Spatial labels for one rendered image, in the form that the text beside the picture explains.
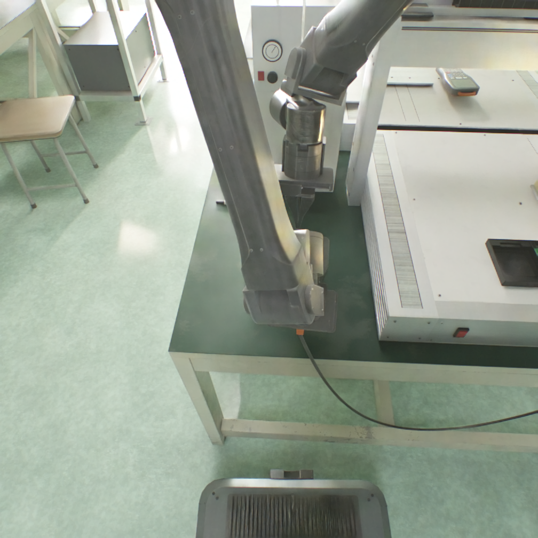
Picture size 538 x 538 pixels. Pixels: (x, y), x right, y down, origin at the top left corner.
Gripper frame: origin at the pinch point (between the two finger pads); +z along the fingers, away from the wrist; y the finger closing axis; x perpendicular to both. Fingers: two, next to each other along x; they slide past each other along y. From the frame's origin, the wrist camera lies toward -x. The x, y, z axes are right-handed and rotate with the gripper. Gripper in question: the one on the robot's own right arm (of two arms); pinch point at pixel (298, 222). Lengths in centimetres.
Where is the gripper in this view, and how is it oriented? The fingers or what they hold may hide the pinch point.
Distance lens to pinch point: 68.3
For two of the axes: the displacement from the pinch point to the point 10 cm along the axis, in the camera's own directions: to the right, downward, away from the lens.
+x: -1.3, 5.8, -8.0
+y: -9.9, -0.9, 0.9
